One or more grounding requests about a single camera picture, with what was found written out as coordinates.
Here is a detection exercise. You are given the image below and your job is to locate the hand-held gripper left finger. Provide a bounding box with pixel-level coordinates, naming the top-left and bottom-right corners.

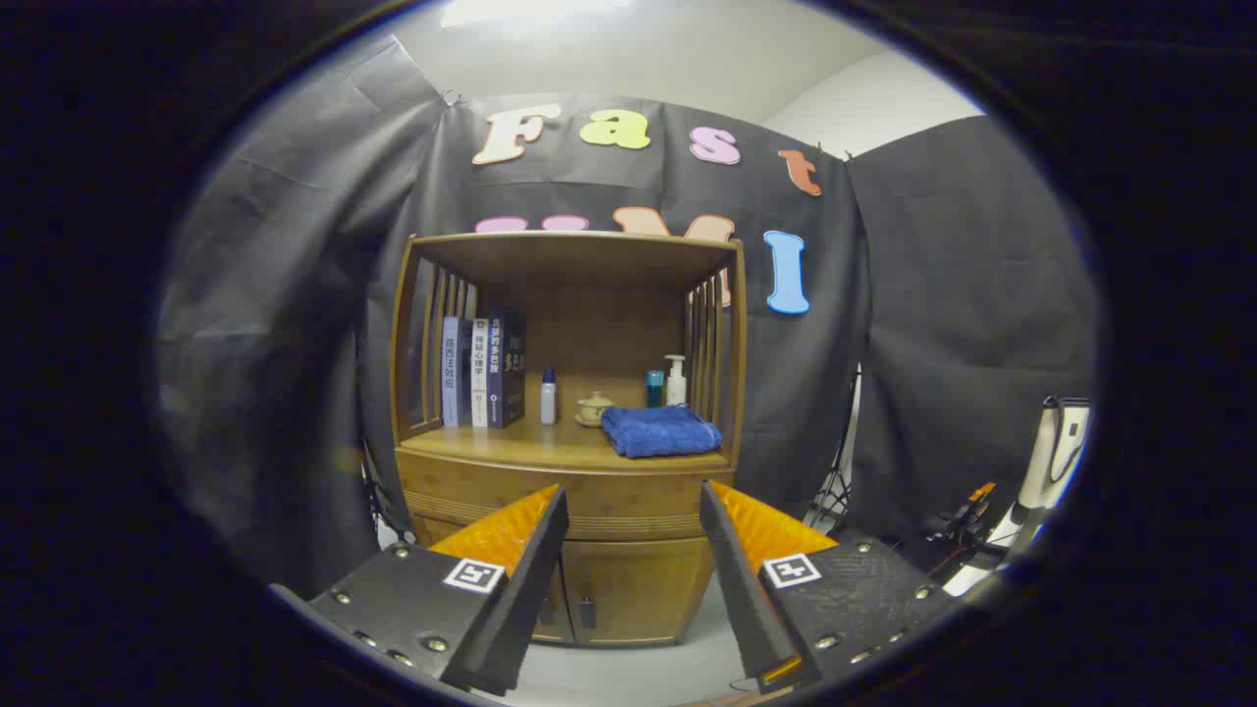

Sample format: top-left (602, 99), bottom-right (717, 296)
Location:
top-left (270, 483), bottom-right (571, 698)

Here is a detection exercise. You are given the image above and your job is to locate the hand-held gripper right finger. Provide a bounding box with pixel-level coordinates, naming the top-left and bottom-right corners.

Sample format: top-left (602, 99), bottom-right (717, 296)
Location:
top-left (699, 480), bottom-right (958, 693)

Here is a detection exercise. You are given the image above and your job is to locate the wooden drawer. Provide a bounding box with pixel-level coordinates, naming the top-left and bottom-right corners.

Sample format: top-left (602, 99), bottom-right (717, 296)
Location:
top-left (396, 452), bottom-right (738, 543)

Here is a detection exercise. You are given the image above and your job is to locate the wooden cabinet door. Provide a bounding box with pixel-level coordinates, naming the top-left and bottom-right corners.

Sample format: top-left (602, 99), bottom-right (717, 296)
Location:
top-left (574, 538), bottom-right (718, 647)
top-left (530, 540), bottom-right (577, 646)

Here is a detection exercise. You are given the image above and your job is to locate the wooden countertop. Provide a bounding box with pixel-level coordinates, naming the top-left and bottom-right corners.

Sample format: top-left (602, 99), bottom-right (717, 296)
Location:
top-left (401, 412), bottom-right (736, 474)

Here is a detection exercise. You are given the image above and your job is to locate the wooden cabinet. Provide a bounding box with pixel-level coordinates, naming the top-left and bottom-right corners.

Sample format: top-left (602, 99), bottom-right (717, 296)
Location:
top-left (390, 231), bottom-right (747, 649)

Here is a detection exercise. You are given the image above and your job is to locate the folded blue towel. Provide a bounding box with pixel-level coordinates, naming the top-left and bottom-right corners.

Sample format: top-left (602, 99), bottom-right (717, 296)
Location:
top-left (600, 404), bottom-right (723, 460)

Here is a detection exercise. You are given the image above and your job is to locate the dark blue book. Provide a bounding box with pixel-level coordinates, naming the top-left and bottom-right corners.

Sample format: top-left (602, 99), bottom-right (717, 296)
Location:
top-left (487, 310), bottom-right (527, 429)

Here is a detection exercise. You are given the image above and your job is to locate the white book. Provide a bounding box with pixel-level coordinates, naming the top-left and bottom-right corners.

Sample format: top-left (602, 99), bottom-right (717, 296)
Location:
top-left (471, 317), bottom-right (491, 428)

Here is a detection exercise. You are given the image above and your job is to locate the light blue book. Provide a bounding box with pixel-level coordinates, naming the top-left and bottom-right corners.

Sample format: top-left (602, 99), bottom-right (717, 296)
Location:
top-left (441, 315), bottom-right (475, 429)

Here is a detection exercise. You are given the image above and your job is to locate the black device with orange tip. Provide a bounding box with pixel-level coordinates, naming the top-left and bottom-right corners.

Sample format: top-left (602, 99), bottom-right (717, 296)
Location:
top-left (923, 481), bottom-right (1003, 551)

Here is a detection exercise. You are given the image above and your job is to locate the white upright appliance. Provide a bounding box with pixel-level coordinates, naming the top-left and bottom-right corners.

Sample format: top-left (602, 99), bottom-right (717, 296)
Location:
top-left (982, 396), bottom-right (1091, 571)

